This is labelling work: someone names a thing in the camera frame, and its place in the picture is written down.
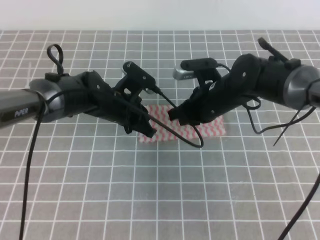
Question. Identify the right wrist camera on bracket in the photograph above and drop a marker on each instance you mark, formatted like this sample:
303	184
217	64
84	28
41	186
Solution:
202	69

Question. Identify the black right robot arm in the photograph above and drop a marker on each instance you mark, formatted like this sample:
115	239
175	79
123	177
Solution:
277	79

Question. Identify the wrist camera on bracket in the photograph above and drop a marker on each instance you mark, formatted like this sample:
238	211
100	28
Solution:
202	69
135	79

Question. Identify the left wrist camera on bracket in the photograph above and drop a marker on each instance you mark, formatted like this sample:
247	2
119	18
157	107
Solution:
135	79

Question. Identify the pink white wavy striped towel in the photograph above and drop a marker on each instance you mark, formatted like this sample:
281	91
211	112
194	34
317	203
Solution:
215	128

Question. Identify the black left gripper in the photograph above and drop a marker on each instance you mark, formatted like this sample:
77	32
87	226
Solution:
111	105

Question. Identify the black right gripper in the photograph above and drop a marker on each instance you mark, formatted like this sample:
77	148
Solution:
231	91

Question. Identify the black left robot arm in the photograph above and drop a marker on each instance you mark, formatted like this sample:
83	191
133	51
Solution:
61	96

